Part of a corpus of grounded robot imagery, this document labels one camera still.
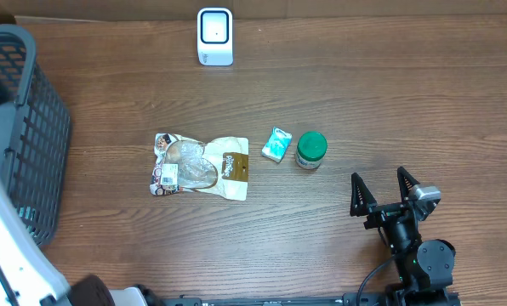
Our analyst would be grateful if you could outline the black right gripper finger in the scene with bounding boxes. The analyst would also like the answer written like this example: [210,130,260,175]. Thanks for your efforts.
[350,173,378,216]
[397,167,419,202]

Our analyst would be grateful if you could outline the green lid jar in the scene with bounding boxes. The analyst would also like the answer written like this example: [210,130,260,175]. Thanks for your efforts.
[295,131,328,170]

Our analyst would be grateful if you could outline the teal tissue packet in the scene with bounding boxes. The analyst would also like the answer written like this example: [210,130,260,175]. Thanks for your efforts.
[261,127,293,163]

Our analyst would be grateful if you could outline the beige snack pouch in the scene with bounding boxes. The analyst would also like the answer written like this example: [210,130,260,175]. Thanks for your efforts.
[150,133,249,201]

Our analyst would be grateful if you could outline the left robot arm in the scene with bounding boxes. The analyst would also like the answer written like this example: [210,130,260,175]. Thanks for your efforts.
[0,178,147,306]

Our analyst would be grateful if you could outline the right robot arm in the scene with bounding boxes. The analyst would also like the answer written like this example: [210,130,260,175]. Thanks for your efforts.
[345,167,461,305]

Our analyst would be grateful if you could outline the white barcode scanner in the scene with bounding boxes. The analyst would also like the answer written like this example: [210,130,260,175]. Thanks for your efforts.
[197,7,234,66]

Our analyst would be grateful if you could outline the grey plastic mesh basket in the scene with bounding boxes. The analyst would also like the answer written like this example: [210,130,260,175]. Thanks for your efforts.
[0,25,72,247]

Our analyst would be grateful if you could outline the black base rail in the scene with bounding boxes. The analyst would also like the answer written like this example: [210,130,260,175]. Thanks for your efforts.
[160,293,462,306]

